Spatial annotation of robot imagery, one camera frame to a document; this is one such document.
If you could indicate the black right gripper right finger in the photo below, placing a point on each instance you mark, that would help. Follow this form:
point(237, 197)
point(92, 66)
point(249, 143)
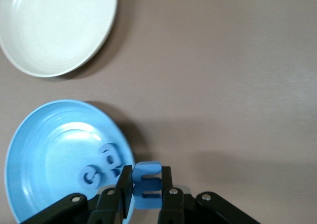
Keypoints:
point(173, 209)

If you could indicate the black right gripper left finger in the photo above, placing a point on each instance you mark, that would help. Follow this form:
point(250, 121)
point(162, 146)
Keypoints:
point(104, 209)

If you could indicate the blue foam letter e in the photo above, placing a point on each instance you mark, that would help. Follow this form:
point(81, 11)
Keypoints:
point(83, 182)

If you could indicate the blue foam letter m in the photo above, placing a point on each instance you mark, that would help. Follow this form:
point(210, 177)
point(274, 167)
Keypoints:
point(147, 170)

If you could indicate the blue foam letter a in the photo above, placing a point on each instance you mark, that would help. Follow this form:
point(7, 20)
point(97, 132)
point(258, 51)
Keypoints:
point(102, 151)

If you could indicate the blue plate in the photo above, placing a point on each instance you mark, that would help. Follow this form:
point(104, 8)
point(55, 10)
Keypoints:
point(49, 159)

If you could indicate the brown table cover sheet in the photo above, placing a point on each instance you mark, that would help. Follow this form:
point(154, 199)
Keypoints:
point(223, 60)

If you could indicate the pale cream plate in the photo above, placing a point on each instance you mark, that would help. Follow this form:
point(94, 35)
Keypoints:
point(54, 28)

